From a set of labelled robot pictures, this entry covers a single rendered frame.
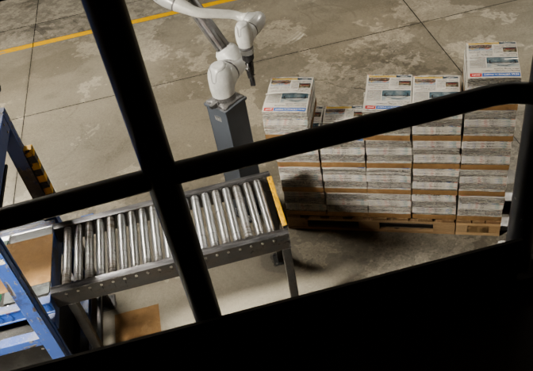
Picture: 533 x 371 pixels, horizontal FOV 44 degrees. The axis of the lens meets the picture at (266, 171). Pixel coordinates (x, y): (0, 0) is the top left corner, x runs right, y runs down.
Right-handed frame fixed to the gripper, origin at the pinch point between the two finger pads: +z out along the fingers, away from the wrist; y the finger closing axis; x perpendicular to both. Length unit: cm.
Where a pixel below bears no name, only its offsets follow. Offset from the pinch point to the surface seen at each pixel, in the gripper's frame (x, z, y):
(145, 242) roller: 48, 37, -106
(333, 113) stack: -48, 34, 9
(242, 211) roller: -4, 37, -79
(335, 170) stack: -50, 59, -18
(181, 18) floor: 157, 116, 289
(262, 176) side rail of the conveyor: -10, 37, -49
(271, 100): -12.1, 10.3, -6.6
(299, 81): -27.0, 10.3, 13.7
